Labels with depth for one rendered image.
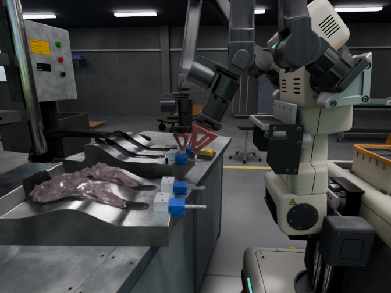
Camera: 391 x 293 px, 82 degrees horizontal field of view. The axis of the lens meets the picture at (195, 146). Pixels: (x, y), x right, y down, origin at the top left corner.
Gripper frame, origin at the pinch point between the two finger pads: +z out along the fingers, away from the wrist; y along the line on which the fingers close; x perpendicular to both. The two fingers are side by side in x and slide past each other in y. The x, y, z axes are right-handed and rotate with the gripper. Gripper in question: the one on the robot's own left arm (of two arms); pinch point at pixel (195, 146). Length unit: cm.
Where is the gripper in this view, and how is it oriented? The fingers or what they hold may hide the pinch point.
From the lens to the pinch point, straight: 61.0
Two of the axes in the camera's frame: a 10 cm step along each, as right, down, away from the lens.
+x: 9.0, 4.4, 0.7
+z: -4.4, 8.6, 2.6
